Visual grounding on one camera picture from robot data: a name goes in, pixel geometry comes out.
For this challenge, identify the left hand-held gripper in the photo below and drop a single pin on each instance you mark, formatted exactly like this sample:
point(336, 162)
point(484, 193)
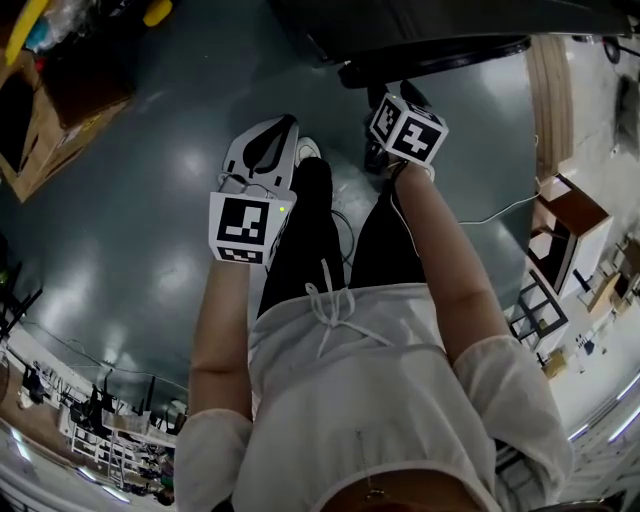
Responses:
point(242, 227)

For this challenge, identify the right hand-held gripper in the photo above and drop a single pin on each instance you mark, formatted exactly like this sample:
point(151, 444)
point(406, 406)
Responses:
point(415, 137)

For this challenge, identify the person's right forearm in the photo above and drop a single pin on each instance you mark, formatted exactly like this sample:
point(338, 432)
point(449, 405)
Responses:
point(445, 260)

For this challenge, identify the person's left forearm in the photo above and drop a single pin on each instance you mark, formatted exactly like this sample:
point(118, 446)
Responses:
point(220, 325)

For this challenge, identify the person's white shoe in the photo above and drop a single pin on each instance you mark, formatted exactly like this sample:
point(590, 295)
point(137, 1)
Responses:
point(307, 149)

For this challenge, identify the person's black trousers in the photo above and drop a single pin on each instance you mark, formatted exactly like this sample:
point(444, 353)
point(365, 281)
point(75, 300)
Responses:
point(300, 240)

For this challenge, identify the wooden slat pallet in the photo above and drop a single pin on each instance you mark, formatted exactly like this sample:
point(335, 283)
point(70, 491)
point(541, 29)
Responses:
point(550, 100)

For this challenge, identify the yellow plastic object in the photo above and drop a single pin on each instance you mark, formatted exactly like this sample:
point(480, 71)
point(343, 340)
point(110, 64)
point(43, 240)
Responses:
point(157, 10)

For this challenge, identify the large cardboard box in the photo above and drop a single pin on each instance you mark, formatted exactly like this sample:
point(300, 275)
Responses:
point(65, 115)

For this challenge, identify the brown and white cabinet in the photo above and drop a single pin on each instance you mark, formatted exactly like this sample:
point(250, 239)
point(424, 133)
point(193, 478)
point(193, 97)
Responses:
point(592, 250)

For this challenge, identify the person's white top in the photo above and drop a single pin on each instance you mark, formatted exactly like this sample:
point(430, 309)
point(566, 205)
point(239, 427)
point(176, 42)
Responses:
point(380, 400)

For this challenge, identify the small cardboard box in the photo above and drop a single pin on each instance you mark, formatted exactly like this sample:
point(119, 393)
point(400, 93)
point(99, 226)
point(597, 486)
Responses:
point(556, 365)

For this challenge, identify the long yellow object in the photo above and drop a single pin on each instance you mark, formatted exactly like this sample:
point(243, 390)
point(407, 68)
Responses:
point(22, 32)

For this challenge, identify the black tripod stand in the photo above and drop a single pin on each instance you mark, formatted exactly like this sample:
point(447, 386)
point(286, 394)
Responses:
point(20, 305)

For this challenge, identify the black frame shelf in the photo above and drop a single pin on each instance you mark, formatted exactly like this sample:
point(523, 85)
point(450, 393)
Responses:
point(542, 310)

